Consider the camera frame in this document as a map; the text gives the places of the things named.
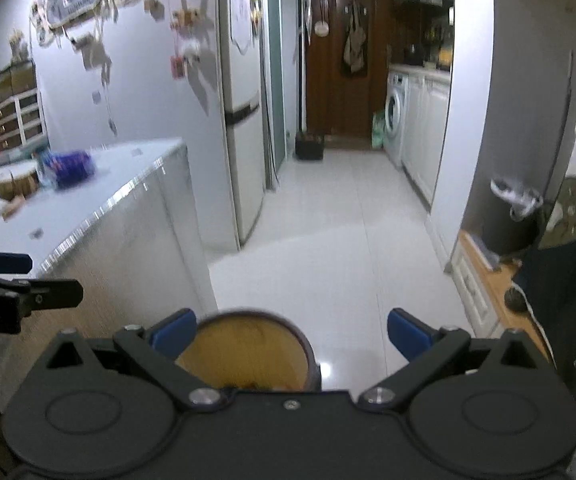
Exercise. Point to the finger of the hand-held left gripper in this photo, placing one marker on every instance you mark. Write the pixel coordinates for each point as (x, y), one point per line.
(7, 263)
(55, 293)

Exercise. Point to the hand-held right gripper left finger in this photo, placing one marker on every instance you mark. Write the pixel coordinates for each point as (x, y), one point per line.
(173, 335)

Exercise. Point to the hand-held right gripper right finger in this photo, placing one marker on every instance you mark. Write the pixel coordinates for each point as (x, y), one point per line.
(410, 332)

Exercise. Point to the small brown item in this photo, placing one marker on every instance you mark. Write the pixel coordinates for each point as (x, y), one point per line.
(12, 209)

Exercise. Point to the brown rim wooden waste bin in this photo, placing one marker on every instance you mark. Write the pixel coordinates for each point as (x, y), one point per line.
(248, 350)

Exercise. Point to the brown box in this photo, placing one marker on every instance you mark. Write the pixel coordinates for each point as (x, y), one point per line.
(20, 185)

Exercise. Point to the blue packet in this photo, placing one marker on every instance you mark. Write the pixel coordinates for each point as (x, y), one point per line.
(70, 169)

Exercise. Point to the white low cabinet wooden top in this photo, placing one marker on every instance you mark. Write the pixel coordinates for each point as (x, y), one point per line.
(488, 290)

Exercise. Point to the black round object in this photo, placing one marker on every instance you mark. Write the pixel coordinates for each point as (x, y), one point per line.
(514, 300)

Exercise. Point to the grey flat board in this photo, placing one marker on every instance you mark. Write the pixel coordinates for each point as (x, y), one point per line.
(485, 252)

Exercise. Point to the white drawer unit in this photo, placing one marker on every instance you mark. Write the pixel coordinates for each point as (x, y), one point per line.
(17, 120)

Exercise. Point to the grey bin with white liner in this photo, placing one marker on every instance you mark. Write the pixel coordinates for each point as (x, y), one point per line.
(505, 220)

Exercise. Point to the black bag with white text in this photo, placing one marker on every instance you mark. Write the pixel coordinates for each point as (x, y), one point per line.
(563, 300)

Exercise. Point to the glass tank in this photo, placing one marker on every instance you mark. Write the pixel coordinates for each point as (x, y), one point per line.
(15, 80)

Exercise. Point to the white kitchen cabinets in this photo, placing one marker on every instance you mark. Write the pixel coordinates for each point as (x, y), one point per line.
(425, 130)

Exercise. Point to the green bag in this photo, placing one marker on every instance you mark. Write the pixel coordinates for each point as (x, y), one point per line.
(379, 130)

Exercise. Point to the white refrigerator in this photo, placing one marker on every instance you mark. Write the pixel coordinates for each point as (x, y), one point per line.
(243, 135)

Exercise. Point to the black storage box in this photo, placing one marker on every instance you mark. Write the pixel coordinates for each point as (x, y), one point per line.
(309, 146)

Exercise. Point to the white washing machine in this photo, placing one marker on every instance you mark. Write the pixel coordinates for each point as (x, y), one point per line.
(397, 115)

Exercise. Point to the dried flower bunch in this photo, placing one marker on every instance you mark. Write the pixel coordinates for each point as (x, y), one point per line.
(17, 45)

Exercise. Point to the brown wooden door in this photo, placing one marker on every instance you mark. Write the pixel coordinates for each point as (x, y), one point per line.
(338, 105)

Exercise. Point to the pink hanging tag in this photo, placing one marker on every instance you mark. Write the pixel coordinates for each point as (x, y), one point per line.
(177, 66)

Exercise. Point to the glass sliding door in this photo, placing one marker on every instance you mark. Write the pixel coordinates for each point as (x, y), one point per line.
(275, 85)

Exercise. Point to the black pot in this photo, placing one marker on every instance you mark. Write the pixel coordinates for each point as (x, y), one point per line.
(412, 55)

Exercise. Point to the yellow container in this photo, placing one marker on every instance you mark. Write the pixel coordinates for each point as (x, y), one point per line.
(445, 55)

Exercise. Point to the hanging cloth bag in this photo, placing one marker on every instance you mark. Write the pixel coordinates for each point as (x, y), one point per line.
(355, 45)

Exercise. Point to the white round hanging utensil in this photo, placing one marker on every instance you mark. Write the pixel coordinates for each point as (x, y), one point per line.
(321, 29)

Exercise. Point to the white paper sheet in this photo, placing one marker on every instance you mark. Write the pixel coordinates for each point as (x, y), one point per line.
(241, 17)

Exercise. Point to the small wooden wall block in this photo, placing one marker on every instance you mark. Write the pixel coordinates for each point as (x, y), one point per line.
(152, 7)

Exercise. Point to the long wooden wall block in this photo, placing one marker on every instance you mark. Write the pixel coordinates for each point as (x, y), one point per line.
(185, 17)

